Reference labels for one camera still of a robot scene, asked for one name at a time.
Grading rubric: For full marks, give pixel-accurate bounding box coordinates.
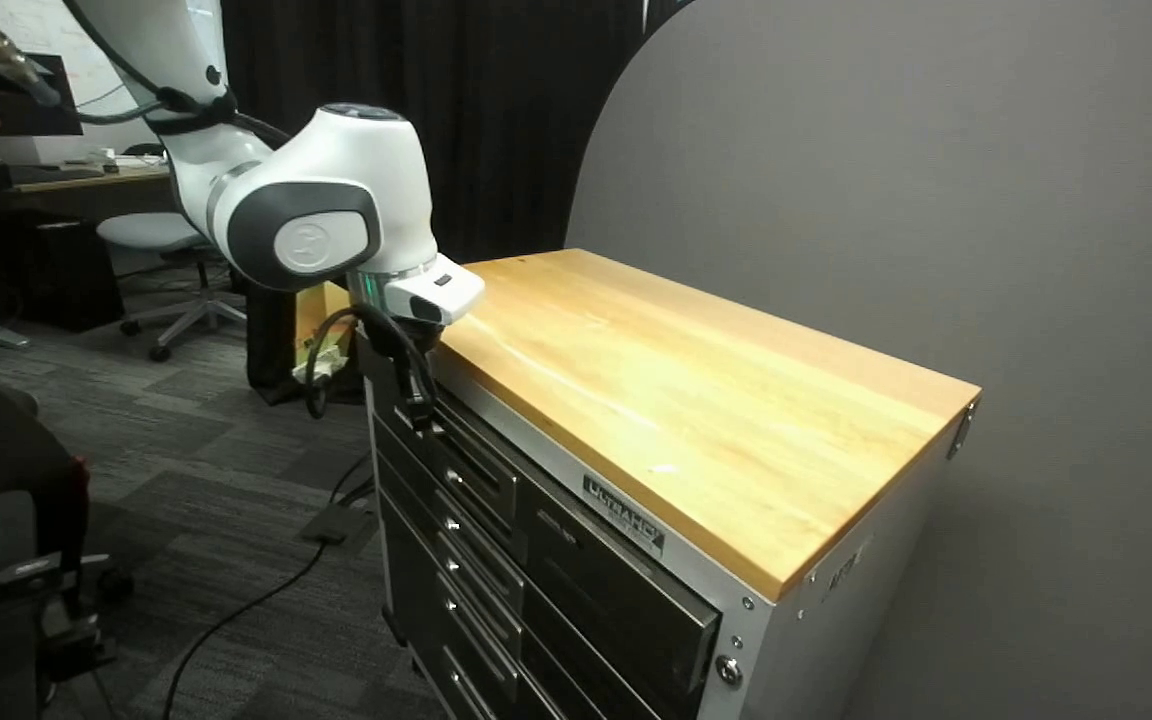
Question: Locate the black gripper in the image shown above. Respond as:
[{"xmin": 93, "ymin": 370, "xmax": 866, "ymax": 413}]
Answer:
[{"xmin": 365, "ymin": 307, "xmax": 446, "ymax": 434}]

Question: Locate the cabinet brand label plate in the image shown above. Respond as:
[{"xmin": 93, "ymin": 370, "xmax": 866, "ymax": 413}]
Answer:
[{"xmin": 579, "ymin": 471, "xmax": 671, "ymax": 559}]

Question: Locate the grey office chair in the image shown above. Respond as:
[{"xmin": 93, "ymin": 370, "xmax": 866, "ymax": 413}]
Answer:
[{"xmin": 93, "ymin": 207, "xmax": 257, "ymax": 364}]

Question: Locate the grey tool cabinet wooden top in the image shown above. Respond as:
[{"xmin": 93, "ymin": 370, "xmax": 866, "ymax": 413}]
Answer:
[{"xmin": 357, "ymin": 243, "xmax": 982, "ymax": 720}]

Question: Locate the black curtain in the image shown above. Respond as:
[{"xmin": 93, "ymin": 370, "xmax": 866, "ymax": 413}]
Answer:
[{"xmin": 221, "ymin": 0, "xmax": 687, "ymax": 394}]

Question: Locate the black under-desk cabinet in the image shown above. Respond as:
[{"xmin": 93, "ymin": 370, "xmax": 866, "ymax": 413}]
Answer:
[{"xmin": 0, "ymin": 215, "xmax": 129, "ymax": 336}]

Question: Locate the wooden office desk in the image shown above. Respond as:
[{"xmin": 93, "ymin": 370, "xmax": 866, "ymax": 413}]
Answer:
[{"xmin": 0, "ymin": 157, "xmax": 180, "ymax": 224}]

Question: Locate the black computer monitor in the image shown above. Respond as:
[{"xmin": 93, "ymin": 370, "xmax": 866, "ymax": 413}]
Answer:
[{"xmin": 0, "ymin": 35, "xmax": 86, "ymax": 149}]

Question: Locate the grey rounded partition panel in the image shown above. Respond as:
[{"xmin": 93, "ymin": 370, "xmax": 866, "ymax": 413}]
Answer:
[{"xmin": 560, "ymin": 0, "xmax": 1152, "ymax": 720}]

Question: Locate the beige wrist camera box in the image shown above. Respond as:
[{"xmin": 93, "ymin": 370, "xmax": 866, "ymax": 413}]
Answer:
[{"xmin": 292, "ymin": 314, "xmax": 357, "ymax": 394}]

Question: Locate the black floor cable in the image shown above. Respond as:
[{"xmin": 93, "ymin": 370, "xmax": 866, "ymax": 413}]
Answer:
[{"xmin": 154, "ymin": 452, "xmax": 383, "ymax": 720}]

